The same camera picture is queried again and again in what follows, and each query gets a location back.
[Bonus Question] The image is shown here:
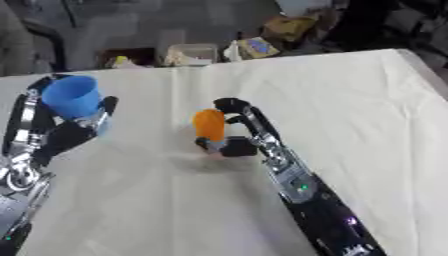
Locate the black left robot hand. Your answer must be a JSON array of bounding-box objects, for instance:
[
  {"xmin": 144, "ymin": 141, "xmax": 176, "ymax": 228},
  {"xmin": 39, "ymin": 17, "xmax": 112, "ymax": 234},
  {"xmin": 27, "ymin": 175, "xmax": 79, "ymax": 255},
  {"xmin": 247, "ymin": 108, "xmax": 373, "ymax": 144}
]
[{"xmin": 1, "ymin": 73, "xmax": 121, "ymax": 168}]

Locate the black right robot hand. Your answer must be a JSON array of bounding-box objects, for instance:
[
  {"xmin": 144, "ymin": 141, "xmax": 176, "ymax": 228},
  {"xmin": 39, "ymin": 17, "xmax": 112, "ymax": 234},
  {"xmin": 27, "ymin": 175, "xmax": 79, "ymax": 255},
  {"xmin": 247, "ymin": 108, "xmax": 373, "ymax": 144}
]
[{"xmin": 194, "ymin": 97, "xmax": 286, "ymax": 158}]

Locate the orange plastic cup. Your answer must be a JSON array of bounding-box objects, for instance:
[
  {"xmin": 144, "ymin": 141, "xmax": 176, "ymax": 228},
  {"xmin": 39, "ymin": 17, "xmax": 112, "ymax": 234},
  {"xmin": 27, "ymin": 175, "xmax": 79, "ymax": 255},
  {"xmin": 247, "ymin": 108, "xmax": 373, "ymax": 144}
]
[{"xmin": 190, "ymin": 108, "xmax": 228, "ymax": 142}]

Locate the blue plastic cup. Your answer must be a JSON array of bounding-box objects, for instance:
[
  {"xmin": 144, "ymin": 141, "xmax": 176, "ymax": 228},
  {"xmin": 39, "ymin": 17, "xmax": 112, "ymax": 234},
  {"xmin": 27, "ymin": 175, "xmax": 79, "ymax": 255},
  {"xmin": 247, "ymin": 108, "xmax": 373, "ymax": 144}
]
[{"xmin": 40, "ymin": 75, "xmax": 112, "ymax": 135}]

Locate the white bag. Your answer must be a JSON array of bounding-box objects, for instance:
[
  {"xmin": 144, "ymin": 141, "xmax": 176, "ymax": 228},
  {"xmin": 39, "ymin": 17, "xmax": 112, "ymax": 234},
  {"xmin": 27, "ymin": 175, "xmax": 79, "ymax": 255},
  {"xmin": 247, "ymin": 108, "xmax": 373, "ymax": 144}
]
[{"xmin": 222, "ymin": 39, "xmax": 245, "ymax": 63}]

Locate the black chair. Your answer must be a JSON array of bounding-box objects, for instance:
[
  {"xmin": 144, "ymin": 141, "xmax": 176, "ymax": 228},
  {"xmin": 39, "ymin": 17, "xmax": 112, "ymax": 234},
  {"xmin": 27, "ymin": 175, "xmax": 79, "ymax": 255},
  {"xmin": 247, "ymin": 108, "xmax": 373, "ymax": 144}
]
[{"xmin": 19, "ymin": 18, "xmax": 70, "ymax": 73}]

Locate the yellow blue package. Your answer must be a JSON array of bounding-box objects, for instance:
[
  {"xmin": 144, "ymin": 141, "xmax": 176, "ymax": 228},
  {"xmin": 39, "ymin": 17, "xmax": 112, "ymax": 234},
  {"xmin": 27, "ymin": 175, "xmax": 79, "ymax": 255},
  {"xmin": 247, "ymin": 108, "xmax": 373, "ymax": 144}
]
[{"xmin": 236, "ymin": 36, "xmax": 284, "ymax": 60}]

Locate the dark brown box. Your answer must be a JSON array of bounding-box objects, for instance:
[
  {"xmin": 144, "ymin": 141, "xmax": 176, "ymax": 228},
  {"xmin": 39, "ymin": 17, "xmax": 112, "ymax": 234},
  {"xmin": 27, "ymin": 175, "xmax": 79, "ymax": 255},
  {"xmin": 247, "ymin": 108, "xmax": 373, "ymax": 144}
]
[{"xmin": 96, "ymin": 47, "xmax": 158, "ymax": 70}]

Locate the clear plastic container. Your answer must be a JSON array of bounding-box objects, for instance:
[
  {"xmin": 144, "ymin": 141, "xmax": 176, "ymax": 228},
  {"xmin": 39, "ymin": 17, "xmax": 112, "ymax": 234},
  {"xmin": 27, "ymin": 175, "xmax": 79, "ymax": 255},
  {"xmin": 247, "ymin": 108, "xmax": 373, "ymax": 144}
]
[{"xmin": 162, "ymin": 43, "xmax": 221, "ymax": 67}]

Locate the tan cardboard box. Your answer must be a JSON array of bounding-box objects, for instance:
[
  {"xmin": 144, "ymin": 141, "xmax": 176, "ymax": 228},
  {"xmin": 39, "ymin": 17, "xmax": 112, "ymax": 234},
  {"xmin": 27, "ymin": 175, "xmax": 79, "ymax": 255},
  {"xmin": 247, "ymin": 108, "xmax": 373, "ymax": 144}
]
[{"xmin": 259, "ymin": 14, "xmax": 321, "ymax": 43}]

